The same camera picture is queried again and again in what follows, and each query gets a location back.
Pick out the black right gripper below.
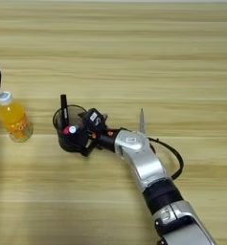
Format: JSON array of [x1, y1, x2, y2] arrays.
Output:
[[71, 110, 120, 158]]

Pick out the black mesh pen holder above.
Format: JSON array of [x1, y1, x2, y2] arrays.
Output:
[[52, 104, 93, 154]]

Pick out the black marker pen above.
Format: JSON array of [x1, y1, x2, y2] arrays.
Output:
[[59, 94, 70, 129]]

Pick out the orange juice bottle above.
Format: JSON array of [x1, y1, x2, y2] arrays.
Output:
[[0, 91, 34, 144]]

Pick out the red handled scissors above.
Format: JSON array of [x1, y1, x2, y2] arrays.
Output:
[[139, 108, 157, 156]]

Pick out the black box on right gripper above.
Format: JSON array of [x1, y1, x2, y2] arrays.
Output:
[[82, 107, 108, 133]]

